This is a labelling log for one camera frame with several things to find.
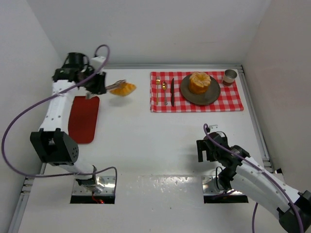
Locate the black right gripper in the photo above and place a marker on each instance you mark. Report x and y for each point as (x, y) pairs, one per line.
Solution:
(201, 150)

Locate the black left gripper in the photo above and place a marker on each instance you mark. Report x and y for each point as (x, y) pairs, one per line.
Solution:
(101, 83)

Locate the silver metal tongs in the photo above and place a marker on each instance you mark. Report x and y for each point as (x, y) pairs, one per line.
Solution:
(117, 84)

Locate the golden croissant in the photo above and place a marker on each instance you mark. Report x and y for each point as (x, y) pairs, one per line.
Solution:
(124, 89)

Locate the round sugar-topped bread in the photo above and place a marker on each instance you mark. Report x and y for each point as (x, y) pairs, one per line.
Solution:
(199, 83)

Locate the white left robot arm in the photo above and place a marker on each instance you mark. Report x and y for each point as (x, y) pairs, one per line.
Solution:
(52, 142)

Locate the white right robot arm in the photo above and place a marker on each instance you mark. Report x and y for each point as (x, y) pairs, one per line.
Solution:
(242, 173)

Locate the red plastic tray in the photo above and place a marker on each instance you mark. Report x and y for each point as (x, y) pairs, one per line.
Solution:
(83, 119)

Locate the dark round plate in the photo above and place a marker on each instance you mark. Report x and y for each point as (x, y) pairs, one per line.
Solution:
(209, 97)

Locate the gold fork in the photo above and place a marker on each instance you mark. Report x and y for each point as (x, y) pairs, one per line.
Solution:
(158, 82)

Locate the iridescent gold spoon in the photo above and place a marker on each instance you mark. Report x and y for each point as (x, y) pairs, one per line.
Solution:
(164, 87)

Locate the black knife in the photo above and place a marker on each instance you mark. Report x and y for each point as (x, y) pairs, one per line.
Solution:
(172, 93)

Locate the red white checkered cloth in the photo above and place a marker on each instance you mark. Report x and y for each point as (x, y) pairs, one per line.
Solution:
(229, 99)

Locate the metal cup brown base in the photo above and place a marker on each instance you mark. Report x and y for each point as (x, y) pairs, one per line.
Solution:
(229, 77)

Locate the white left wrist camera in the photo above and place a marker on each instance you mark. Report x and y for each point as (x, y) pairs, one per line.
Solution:
(97, 61)

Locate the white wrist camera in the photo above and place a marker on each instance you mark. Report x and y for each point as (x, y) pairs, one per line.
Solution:
(213, 127)
(97, 61)

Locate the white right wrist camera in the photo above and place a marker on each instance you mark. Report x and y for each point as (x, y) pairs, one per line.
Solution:
(213, 127)

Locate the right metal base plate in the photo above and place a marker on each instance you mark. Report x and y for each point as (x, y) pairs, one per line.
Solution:
(210, 189)

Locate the metal base plate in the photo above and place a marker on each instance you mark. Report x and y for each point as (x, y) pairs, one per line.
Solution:
(104, 187)
(210, 189)

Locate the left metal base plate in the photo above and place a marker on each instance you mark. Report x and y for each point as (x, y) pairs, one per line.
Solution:
(104, 187)

